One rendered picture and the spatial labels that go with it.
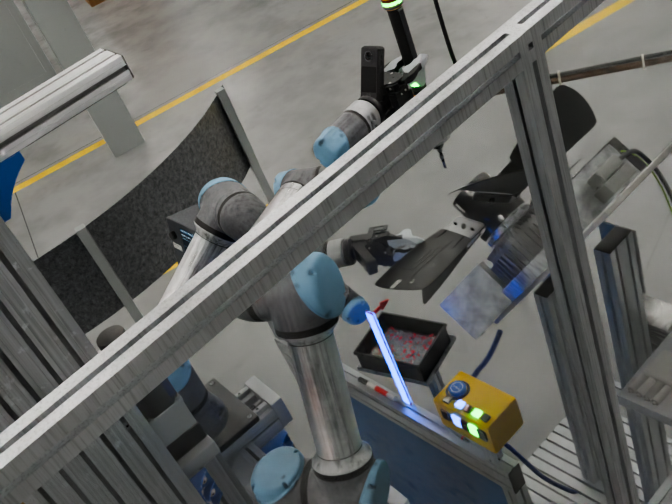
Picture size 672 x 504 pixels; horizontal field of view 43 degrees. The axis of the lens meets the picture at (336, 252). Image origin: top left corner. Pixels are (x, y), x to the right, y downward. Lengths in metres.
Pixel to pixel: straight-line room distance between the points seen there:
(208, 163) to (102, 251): 0.65
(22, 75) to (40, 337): 6.36
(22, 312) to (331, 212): 0.73
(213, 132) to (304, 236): 3.08
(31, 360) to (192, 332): 0.74
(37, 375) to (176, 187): 2.26
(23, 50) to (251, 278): 6.97
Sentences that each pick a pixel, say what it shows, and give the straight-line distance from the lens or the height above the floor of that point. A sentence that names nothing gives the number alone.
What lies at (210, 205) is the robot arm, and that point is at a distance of 2.08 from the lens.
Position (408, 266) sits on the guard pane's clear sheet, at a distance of 0.97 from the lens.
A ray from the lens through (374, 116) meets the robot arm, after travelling 1.79.
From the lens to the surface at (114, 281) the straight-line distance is 3.57.
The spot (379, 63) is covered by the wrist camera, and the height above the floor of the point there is 1.73.
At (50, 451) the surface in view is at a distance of 0.78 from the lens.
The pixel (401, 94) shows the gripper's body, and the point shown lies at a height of 1.64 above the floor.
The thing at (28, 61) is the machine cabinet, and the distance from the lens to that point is 7.76.
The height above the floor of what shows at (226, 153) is 0.72.
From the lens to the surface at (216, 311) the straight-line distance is 0.81.
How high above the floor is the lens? 2.49
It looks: 35 degrees down
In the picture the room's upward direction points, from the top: 24 degrees counter-clockwise
